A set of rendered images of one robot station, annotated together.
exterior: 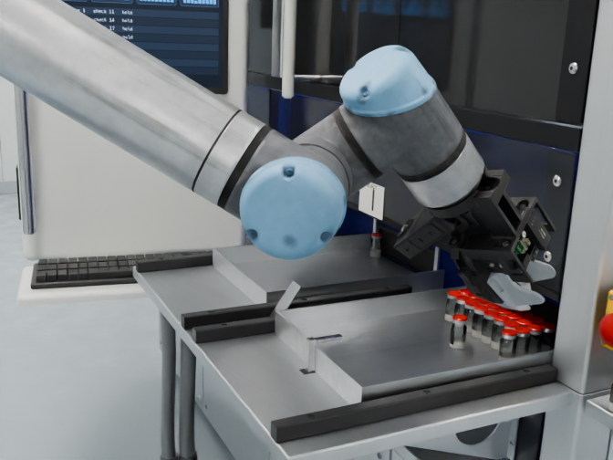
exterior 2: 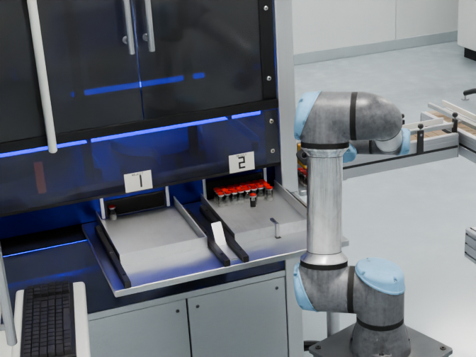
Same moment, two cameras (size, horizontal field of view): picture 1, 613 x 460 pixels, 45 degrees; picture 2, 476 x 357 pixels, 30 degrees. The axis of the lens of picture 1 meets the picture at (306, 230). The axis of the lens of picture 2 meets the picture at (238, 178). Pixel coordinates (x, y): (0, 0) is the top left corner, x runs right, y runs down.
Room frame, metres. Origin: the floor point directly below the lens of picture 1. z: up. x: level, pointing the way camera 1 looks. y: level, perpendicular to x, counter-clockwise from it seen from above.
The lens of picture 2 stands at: (0.70, 2.36, 2.03)
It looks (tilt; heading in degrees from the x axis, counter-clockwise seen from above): 22 degrees down; 278
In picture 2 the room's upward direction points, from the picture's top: 4 degrees counter-clockwise
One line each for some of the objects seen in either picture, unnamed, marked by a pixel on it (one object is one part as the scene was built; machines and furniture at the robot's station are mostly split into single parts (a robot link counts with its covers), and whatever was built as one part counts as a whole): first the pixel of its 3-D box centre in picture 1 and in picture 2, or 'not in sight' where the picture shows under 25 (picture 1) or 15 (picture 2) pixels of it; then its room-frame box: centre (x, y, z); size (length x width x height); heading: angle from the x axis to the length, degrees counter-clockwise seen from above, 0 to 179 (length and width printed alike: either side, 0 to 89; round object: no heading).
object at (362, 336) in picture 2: not in sight; (380, 331); (0.62, 0.44, 0.84); 0.15 x 0.15 x 0.10
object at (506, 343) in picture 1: (507, 347); (269, 193); (0.95, -0.28, 0.90); 0.02 x 0.02 x 0.05
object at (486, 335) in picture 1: (484, 324); (244, 195); (1.03, -0.27, 0.90); 0.18 x 0.02 x 0.05; 26
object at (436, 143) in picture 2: not in sight; (367, 147); (0.63, -0.66, 0.92); 0.69 x 0.16 x 0.16; 26
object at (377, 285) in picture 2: not in sight; (377, 289); (0.63, 0.44, 0.96); 0.13 x 0.12 x 0.14; 174
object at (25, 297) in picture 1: (131, 274); (35, 329); (1.53, 0.38, 0.79); 0.45 x 0.28 x 0.03; 107
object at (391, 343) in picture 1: (421, 339); (256, 210); (0.98, -0.17, 0.90); 0.34 x 0.26 x 0.04; 116
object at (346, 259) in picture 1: (325, 267); (149, 228); (1.30, -0.04, 0.90); 0.34 x 0.26 x 0.04; 116
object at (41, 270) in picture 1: (132, 267); (48, 319); (1.50, 0.36, 0.82); 0.40 x 0.14 x 0.02; 107
